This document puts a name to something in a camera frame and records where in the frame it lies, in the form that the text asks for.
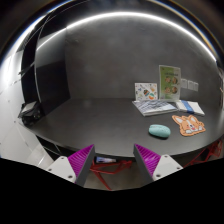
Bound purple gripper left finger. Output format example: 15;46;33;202
46;143;96;187

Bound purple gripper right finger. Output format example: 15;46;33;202
132;143;184;183

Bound teal computer mouse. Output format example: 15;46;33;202
149;124;171;138

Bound orange corgi mouse pad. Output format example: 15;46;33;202
172;115;206;137

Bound striped book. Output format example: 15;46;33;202
133;100;177;117

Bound sticker sheet card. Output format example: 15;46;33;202
135;83;158;101

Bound black bag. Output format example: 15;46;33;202
18;101;43;126

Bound green standing poster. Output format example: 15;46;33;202
159;65;181;102

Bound red table frame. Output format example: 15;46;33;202
91;139;223;191

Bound white wall socket plates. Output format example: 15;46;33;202
181;79;199;91

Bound dark wall panel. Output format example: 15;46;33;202
35;29;70;114

